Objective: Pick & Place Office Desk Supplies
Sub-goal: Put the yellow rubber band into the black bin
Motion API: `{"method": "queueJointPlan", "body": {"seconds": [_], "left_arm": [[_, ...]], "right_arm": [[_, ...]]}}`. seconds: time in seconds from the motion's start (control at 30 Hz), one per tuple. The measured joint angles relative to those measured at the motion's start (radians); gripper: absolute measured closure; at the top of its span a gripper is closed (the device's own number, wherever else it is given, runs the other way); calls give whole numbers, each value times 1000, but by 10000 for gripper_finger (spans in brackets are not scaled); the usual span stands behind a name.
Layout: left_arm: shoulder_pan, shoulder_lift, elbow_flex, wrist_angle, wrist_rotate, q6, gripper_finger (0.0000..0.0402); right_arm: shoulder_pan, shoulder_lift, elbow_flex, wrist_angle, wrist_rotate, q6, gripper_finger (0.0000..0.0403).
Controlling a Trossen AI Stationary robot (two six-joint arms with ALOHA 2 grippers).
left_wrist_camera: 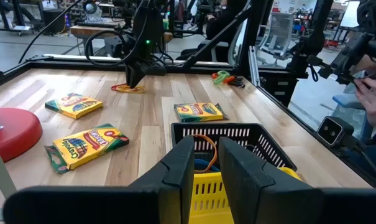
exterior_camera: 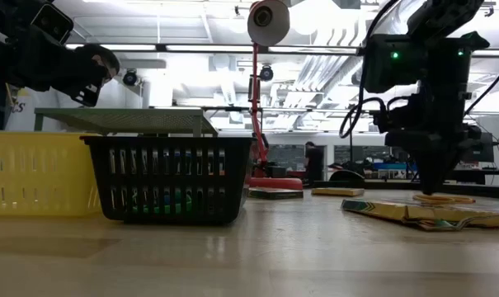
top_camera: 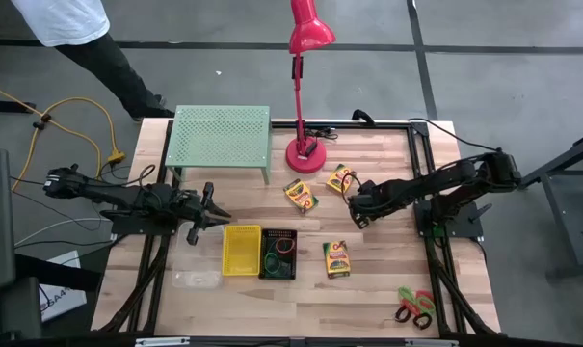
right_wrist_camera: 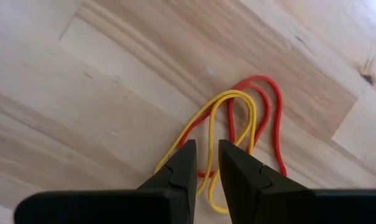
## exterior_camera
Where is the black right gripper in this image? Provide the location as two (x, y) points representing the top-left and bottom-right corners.
(374, 91), (484, 196)

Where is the orange rubber band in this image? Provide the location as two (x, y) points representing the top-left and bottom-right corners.
(412, 193), (478, 206)

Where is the yellow green crayon box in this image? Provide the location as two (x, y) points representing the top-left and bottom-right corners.
(247, 186), (305, 201)
(341, 197), (499, 233)
(310, 187), (365, 198)

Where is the red desk lamp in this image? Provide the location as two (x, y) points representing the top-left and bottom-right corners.
(245, 0), (305, 192)

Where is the person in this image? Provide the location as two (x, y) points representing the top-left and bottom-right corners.
(303, 140), (326, 187)
(4, 43), (121, 134)

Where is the black computer monitor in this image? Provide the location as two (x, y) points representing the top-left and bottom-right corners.
(465, 130), (496, 164)

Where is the yellow plastic basket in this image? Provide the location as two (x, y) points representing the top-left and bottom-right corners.
(0, 130), (103, 218)

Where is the green perforated metal shelf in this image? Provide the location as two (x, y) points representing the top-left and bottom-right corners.
(33, 107), (219, 138)

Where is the black plastic basket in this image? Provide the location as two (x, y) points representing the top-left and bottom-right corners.
(80, 135), (255, 226)

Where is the ceiling light strip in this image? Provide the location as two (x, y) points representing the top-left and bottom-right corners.
(63, 42), (368, 57)

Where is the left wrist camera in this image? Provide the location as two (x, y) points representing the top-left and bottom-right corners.
(29, 2), (75, 45)

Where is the black dome camera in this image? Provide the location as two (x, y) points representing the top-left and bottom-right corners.
(258, 64), (275, 83)
(121, 68), (140, 88)

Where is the long black cable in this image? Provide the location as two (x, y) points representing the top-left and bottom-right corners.
(463, 55), (499, 117)

